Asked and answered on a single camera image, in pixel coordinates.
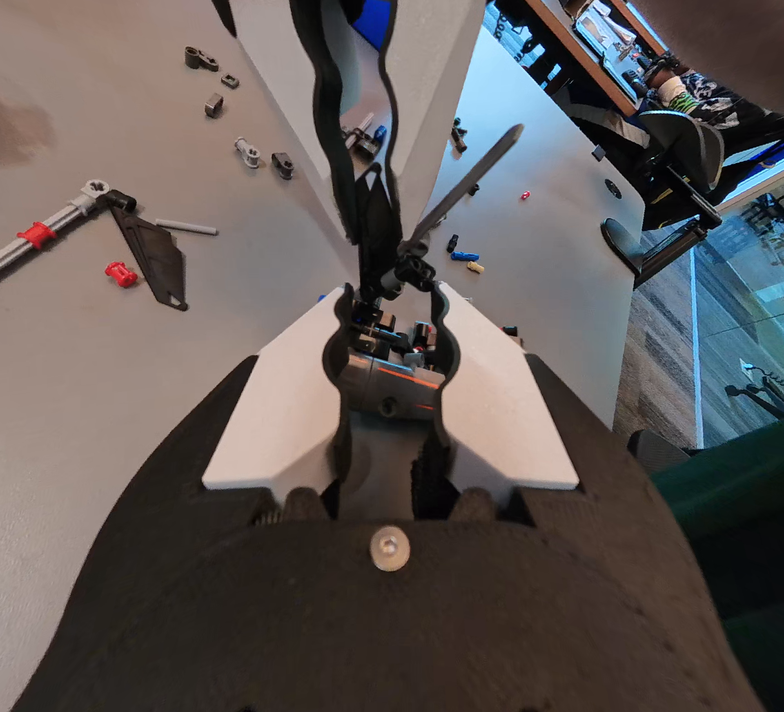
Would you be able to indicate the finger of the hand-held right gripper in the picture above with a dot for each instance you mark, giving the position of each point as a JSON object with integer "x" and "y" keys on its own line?
{"x": 263, "y": 19}
{"x": 435, "y": 50}

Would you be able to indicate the long black lego panel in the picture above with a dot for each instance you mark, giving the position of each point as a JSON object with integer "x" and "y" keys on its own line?
{"x": 465, "y": 179}

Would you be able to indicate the scattered loose lego pieces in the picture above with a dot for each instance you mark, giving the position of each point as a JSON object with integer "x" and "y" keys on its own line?
{"x": 214, "y": 105}

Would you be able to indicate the black office chair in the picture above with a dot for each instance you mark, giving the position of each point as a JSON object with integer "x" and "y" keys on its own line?
{"x": 686, "y": 154}

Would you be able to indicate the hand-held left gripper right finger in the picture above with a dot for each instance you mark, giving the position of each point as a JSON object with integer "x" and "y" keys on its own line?
{"x": 508, "y": 418}

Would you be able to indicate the black desk clamp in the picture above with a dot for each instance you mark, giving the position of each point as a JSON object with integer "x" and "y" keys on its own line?
{"x": 622, "y": 246}

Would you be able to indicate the grey lego axle red bush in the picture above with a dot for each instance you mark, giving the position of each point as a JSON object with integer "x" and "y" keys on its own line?
{"x": 49, "y": 228}

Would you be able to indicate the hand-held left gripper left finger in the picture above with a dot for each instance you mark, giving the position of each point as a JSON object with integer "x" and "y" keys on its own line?
{"x": 282, "y": 418}

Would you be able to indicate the grey black lego subassembly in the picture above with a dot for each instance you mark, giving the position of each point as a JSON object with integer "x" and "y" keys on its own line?
{"x": 392, "y": 381}

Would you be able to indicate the blue plastic bin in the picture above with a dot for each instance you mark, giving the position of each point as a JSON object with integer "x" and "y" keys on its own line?
{"x": 373, "y": 19}

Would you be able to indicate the dark ribbed lego panel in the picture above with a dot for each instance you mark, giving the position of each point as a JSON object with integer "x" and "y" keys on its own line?
{"x": 153, "y": 252}

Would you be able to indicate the wooden edged desk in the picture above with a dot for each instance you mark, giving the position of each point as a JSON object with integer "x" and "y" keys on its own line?
{"x": 551, "y": 26}

